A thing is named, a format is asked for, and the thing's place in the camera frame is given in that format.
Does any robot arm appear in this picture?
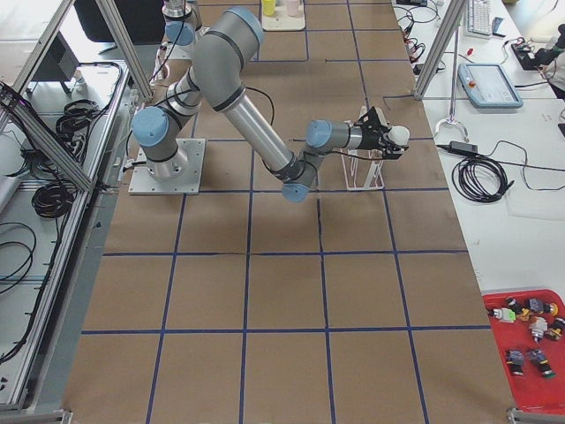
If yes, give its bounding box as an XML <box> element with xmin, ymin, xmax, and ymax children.
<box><xmin>162</xmin><ymin>0</ymin><xmax>206</xmax><ymax>49</ymax></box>
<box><xmin>132</xmin><ymin>6</ymin><xmax>410</xmax><ymax>202</ymax></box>

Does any blue teach pendant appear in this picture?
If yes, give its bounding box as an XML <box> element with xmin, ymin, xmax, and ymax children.
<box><xmin>457</xmin><ymin>64</ymin><xmax>524</xmax><ymax>110</ymax></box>

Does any aluminium frame post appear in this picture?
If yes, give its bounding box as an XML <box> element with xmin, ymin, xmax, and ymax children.
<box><xmin>413</xmin><ymin>0</ymin><xmax>466</xmax><ymax>100</ymax></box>

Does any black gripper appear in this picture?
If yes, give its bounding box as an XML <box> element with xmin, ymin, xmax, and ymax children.
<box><xmin>353</xmin><ymin>118</ymin><xmax>409</xmax><ymax>160</ymax></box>

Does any black power adapter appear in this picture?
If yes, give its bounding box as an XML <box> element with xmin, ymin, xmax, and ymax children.
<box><xmin>437</xmin><ymin>140</ymin><xmax>478</xmax><ymax>156</ymax></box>

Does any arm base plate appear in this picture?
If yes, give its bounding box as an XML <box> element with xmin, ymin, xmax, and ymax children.
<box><xmin>129</xmin><ymin>138</ymin><xmax>207</xmax><ymax>195</ymax></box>
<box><xmin>159</xmin><ymin>42</ymin><xmax>195</xmax><ymax>60</ymax></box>

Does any white wire cup rack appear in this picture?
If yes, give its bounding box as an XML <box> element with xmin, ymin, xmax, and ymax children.
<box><xmin>338</xmin><ymin>106</ymin><xmax>384</xmax><ymax>192</ymax></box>

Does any yellow ikea cup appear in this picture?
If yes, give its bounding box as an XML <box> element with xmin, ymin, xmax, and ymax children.
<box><xmin>261</xmin><ymin>0</ymin><xmax>276</xmax><ymax>17</ymax></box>

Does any coiled black cable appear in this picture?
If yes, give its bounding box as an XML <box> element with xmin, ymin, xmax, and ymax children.
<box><xmin>452</xmin><ymin>156</ymin><xmax>514</xmax><ymax>205</ymax></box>

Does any white keyboard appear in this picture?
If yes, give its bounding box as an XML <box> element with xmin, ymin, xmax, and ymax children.
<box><xmin>464</xmin><ymin>0</ymin><xmax>493</xmax><ymax>39</ymax></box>

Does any pink ikea cup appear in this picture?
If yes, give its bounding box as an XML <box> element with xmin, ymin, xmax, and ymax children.
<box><xmin>284</xmin><ymin>0</ymin><xmax>301</xmax><ymax>17</ymax></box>

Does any beige cup tray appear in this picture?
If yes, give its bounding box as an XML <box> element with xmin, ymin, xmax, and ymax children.
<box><xmin>260</xmin><ymin>1</ymin><xmax>305</xmax><ymax>32</ymax></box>

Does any red parts tray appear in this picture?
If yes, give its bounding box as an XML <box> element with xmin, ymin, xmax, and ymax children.
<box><xmin>483</xmin><ymin>289</ymin><xmax>564</xmax><ymax>415</ymax></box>

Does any white ikea cup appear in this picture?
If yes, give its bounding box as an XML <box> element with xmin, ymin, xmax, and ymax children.
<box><xmin>388</xmin><ymin>125</ymin><xmax>410</xmax><ymax>146</ymax></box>

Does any white headset stand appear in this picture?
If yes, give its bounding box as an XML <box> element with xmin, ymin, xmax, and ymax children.
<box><xmin>433</xmin><ymin>117</ymin><xmax>470</xmax><ymax>143</ymax></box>

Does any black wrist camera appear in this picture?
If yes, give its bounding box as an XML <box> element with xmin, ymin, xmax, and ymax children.
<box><xmin>359</xmin><ymin>106</ymin><xmax>388</xmax><ymax>127</ymax></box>

